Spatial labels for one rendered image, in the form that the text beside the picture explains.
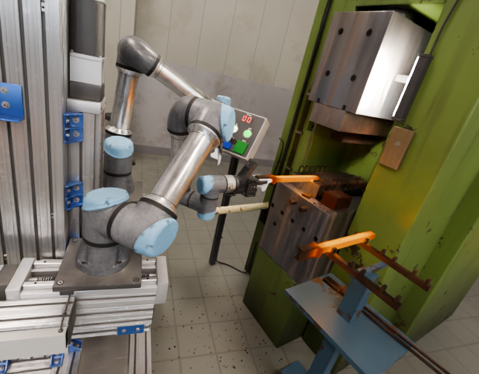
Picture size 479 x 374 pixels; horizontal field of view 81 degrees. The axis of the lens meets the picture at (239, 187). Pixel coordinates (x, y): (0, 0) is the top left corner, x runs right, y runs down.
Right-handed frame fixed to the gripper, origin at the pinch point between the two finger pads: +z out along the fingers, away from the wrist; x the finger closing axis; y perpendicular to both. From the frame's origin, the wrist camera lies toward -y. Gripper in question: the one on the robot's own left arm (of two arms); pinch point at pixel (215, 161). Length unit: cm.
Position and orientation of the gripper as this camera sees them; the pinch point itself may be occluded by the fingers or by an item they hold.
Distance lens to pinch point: 160.8
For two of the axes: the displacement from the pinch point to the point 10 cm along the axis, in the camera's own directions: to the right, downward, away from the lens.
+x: 2.9, 4.3, -8.5
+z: -2.1, 9.0, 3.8
